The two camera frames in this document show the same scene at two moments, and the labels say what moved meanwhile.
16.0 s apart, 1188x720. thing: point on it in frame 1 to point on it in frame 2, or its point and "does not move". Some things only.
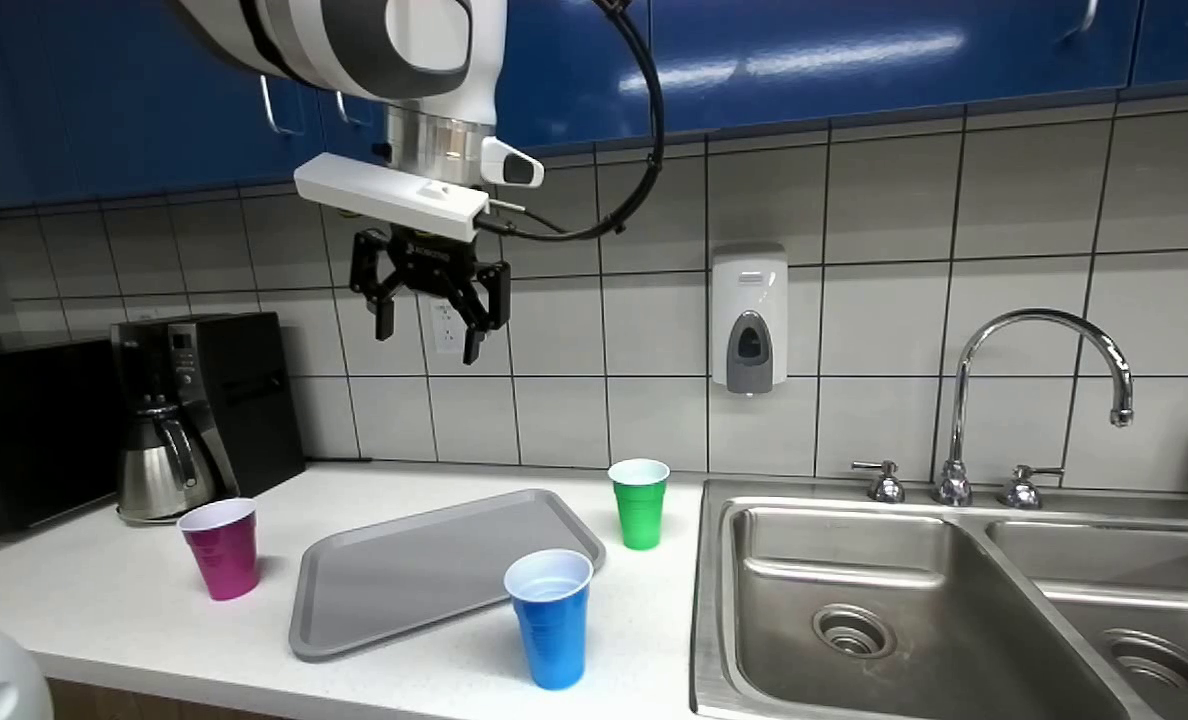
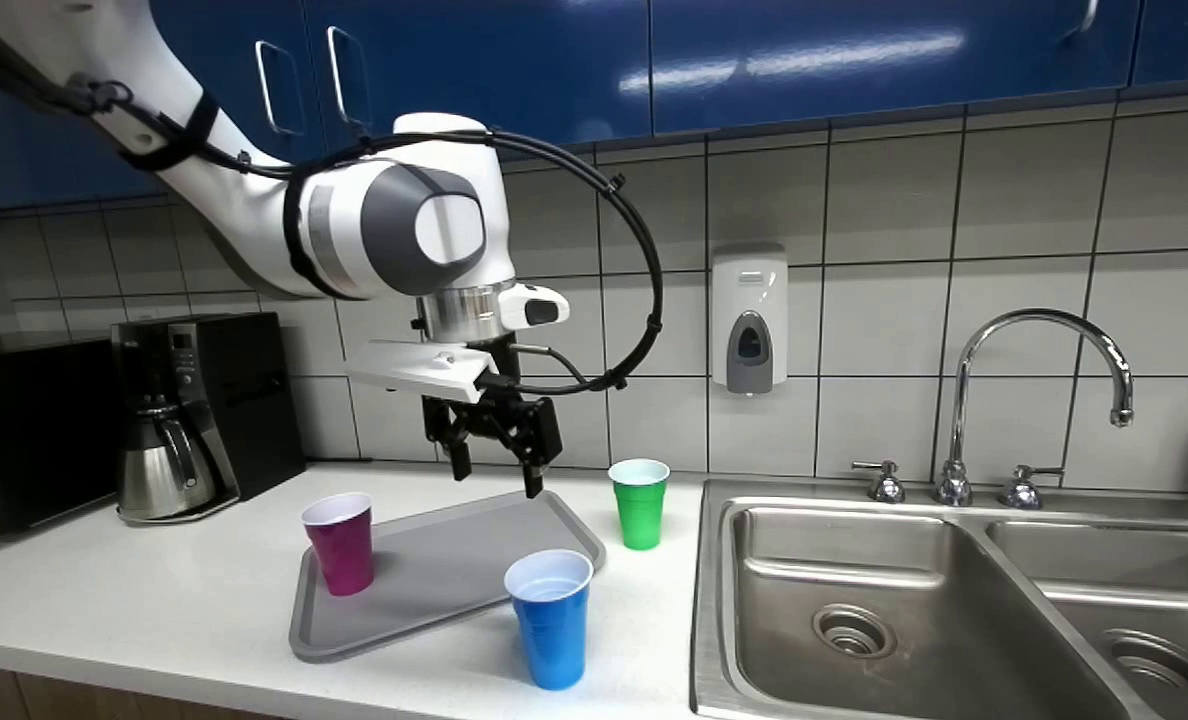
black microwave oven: [36, 432] does not move
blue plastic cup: [551, 591] does not move
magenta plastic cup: [225, 544] to [341, 538]
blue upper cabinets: [59, 97] does not move
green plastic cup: [641, 484] does not move
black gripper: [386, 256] to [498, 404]
